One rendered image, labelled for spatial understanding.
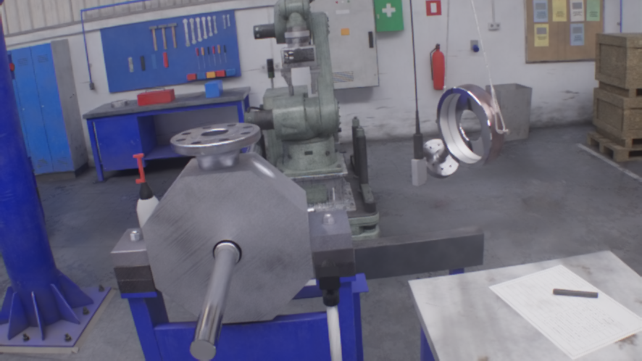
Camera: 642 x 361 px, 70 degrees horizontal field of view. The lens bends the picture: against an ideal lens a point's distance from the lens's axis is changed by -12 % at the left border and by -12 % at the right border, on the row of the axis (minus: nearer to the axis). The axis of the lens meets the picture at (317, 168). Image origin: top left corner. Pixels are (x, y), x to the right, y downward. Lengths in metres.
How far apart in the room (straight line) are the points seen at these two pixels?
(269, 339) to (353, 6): 5.07
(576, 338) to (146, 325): 1.28
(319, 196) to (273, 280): 2.25
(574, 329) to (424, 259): 0.73
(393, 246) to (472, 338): 0.64
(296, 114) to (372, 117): 3.33
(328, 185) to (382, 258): 1.81
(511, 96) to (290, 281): 5.33
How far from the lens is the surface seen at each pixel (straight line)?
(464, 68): 6.94
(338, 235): 1.50
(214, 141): 1.40
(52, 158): 7.17
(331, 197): 3.76
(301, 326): 1.67
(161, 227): 1.52
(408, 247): 1.98
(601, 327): 1.55
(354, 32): 6.32
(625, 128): 6.04
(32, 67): 7.05
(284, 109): 3.56
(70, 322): 3.56
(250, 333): 1.69
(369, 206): 3.67
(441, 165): 2.55
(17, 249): 3.39
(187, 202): 1.48
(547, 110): 7.47
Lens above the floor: 1.73
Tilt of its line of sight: 17 degrees down
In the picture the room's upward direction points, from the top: 5 degrees counter-clockwise
